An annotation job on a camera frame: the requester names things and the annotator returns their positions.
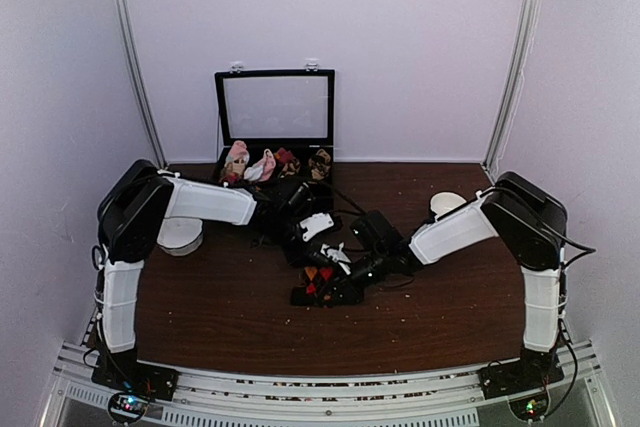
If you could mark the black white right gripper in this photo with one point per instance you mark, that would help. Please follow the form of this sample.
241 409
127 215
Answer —
348 294

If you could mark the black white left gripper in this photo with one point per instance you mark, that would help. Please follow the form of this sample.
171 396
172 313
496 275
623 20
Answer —
303 254

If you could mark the beige brown argyle sock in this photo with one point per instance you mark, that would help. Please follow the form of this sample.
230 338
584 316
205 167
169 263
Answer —
319 165

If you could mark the red orange argyle sock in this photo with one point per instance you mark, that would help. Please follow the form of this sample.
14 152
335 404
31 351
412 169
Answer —
320 287

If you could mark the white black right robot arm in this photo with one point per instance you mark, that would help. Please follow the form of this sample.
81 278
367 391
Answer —
529 223

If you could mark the brown patterned rolled sock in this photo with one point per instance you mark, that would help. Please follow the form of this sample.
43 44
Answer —
290 168

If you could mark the white pink sock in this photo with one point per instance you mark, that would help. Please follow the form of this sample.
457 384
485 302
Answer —
262 170

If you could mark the dark red rolled sock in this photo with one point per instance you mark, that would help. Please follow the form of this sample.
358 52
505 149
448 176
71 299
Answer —
283 156

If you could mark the pink rolled sock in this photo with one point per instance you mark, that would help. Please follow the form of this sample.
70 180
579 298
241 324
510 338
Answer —
237 158

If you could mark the white bowl dark outside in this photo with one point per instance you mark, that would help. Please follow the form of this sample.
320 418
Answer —
442 203

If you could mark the black box with glass lid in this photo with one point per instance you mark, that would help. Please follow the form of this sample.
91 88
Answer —
291 109

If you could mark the white fluted bowl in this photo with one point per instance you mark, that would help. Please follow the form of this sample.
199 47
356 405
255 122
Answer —
180 237

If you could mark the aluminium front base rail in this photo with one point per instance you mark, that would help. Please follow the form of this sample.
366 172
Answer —
444 397

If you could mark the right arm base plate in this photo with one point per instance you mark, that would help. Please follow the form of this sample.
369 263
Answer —
531 371

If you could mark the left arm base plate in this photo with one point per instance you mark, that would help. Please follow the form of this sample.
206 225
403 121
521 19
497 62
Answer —
124 372

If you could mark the aluminium frame post right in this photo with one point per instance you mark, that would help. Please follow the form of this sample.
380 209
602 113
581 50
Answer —
512 89

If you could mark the aluminium frame post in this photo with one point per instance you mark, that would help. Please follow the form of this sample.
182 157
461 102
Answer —
512 89
137 81

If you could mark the aluminium frame post left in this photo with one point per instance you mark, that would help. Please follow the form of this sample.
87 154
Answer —
137 81

